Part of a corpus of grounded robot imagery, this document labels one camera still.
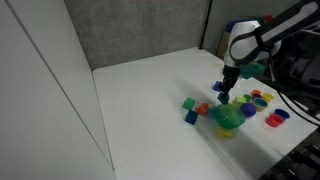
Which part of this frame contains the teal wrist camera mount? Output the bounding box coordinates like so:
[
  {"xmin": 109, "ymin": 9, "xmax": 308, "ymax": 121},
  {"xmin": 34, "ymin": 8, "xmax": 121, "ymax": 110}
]
[{"xmin": 240, "ymin": 63, "xmax": 265, "ymax": 79}]

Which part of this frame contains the light blue toy shape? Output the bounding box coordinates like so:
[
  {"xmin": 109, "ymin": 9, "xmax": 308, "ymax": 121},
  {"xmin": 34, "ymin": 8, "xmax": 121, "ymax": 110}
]
[{"xmin": 206, "ymin": 108, "xmax": 215, "ymax": 119}]

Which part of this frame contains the small orange cup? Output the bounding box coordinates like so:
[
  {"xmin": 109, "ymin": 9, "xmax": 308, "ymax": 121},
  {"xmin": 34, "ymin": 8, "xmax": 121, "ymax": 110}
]
[{"xmin": 252, "ymin": 89, "xmax": 261, "ymax": 95}]

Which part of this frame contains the blue cup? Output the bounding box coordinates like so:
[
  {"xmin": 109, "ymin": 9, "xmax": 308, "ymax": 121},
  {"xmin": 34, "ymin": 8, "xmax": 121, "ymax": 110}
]
[{"xmin": 274, "ymin": 109, "xmax": 290, "ymax": 120}]

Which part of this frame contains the small green cup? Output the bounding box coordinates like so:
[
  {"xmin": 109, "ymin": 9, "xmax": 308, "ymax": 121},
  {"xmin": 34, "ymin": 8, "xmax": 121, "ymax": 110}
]
[{"xmin": 243, "ymin": 94, "xmax": 252, "ymax": 102}]

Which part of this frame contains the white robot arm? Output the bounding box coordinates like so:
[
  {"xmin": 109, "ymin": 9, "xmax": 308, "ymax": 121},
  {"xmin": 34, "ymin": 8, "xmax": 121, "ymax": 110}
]
[{"xmin": 220, "ymin": 0, "xmax": 320, "ymax": 96}]

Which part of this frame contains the dark green toy block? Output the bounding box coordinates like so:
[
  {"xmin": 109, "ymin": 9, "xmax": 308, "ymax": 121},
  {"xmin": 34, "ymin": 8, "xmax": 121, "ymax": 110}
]
[{"xmin": 218, "ymin": 93, "xmax": 229, "ymax": 104}]

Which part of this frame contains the small purple cup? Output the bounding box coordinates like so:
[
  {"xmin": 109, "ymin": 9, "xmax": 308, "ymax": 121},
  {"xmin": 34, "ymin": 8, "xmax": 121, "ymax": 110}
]
[{"xmin": 252, "ymin": 94, "xmax": 262, "ymax": 99}]

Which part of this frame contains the blue hexagon block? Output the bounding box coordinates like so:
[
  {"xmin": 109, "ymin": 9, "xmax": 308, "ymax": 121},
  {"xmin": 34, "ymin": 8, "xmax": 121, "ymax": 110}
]
[{"xmin": 213, "ymin": 81, "xmax": 222, "ymax": 92}]

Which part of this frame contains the black cable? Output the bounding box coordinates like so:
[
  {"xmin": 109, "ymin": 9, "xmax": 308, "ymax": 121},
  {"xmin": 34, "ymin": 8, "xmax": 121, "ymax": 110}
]
[{"xmin": 266, "ymin": 49, "xmax": 320, "ymax": 128}]

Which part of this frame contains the purple scalloped cup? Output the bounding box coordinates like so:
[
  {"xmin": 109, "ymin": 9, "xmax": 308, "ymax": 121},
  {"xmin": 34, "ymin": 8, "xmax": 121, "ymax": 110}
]
[{"xmin": 240, "ymin": 103, "xmax": 256, "ymax": 118}]

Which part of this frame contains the dark blue cube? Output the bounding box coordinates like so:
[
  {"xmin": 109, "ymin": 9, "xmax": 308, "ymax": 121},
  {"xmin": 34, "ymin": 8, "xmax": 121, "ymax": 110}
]
[{"xmin": 185, "ymin": 110, "xmax": 198, "ymax": 125}]

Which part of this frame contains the light green cube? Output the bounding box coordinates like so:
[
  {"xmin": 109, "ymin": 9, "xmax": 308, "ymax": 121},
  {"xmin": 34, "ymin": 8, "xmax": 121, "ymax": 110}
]
[{"xmin": 235, "ymin": 96, "xmax": 247, "ymax": 104}]

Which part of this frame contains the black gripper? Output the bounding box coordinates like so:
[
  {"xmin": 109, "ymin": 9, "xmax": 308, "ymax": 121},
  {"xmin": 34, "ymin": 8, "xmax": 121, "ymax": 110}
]
[{"xmin": 220, "ymin": 65, "xmax": 240, "ymax": 94}]

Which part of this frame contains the orange toy shape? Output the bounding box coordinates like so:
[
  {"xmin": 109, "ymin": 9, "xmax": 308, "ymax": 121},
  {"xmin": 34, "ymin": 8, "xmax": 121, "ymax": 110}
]
[{"xmin": 195, "ymin": 103, "xmax": 208, "ymax": 116}]

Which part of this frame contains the yellow cup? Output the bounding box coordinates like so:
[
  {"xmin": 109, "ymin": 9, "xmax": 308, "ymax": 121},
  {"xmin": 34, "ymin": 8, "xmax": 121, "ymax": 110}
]
[{"xmin": 262, "ymin": 93, "xmax": 274, "ymax": 102}]

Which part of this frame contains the red cup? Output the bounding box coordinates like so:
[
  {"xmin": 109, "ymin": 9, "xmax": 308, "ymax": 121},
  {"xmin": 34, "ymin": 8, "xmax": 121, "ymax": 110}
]
[{"xmin": 266, "ymin": 114, "xmax": 284, "ymax": 128}]

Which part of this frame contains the yellow toy shape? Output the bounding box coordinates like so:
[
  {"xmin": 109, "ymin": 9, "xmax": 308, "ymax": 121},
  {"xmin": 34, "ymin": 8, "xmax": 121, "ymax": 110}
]
[{"xmin": 215, "ymin": 127, "xmax": 235, "ymax": 138}]

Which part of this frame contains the green plastic bowl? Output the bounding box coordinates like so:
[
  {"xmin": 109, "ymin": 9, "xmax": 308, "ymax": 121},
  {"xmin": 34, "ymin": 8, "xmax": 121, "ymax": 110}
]
[{"xmin": 213, "ymin": 104, "xmax": 245, "ymax": 129}]

